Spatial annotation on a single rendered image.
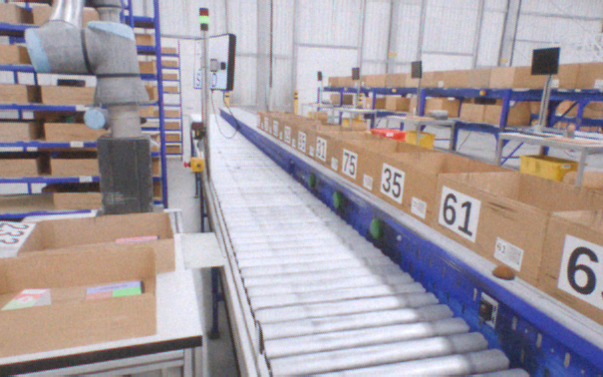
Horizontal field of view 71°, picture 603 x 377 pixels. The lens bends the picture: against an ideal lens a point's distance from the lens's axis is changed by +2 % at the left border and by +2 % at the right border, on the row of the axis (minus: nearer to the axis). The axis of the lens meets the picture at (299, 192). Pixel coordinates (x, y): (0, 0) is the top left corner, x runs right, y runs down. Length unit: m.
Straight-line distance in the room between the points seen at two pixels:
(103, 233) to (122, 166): 0.28
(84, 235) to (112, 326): 0.60
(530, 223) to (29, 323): 1.03
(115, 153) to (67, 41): 0.40
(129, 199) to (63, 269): 0.53
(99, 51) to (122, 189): 0.49
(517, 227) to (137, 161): 1.27
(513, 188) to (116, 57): 1.38
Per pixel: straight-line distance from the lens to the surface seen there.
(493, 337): 1.12
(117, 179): 1.69
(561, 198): 1.36
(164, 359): 1.03
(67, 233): 1.55
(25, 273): 1.27
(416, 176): 1.38
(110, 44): 1.68
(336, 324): 1.04
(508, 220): 1.07
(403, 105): 10.76
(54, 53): 1.70
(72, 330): 1.00
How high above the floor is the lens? 1.28
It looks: 14 degrees down
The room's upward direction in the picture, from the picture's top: 2 degrees clockwise
